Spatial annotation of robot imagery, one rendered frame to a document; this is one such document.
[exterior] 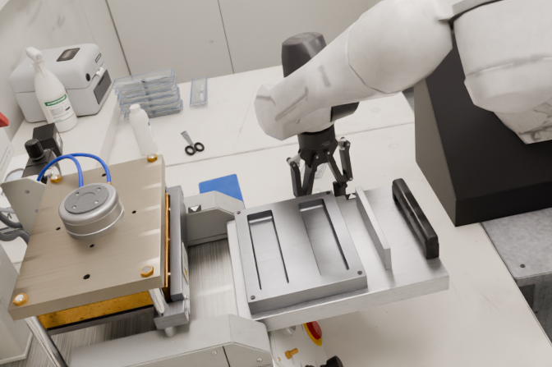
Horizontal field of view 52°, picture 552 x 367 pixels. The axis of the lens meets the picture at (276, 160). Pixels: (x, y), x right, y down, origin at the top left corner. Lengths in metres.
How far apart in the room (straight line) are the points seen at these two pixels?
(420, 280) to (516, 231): 0.45
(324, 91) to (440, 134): 0.47
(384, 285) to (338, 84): 0.28
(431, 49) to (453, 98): 0.57
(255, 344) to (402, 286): 0.22
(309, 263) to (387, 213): 0.17
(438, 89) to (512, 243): 0.34
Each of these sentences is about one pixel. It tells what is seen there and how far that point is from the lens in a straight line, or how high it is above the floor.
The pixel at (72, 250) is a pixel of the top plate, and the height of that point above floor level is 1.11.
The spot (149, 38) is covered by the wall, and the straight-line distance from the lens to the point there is 3.39.
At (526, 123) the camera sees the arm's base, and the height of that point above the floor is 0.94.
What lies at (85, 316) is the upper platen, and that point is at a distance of 0.79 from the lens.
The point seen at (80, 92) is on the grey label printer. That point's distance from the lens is 1.80.
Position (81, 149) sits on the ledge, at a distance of 1.67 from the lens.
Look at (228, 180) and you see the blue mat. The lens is 1.43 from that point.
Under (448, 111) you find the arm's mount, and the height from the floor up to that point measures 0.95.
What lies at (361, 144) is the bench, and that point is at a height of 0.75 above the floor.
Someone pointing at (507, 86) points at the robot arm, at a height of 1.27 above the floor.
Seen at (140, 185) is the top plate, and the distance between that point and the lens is 0.85.
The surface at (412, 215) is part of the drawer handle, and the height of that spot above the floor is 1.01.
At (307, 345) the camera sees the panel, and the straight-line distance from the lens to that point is 0.95.
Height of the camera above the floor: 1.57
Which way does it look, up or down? 34 degrees down
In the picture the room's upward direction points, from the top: 11 degrees counter-clockwise
